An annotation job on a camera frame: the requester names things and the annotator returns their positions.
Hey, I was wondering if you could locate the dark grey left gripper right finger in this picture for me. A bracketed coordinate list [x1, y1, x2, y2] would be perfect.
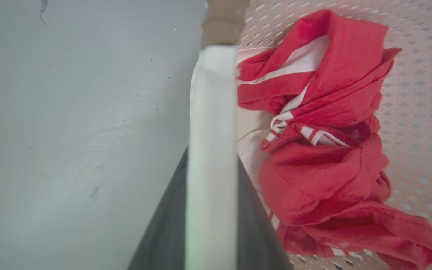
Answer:
[237, 156, 293, 270]

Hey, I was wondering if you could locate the red garment with white stripes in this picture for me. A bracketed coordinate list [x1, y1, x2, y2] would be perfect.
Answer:
[237, 9, 432, 270]

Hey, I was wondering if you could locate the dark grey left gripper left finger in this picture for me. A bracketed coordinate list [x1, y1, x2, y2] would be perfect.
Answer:
[127, 147, 189, 270]

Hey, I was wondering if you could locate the white perforated laundry basket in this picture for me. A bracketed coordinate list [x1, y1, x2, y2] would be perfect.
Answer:
[184, 0, 432, 270]

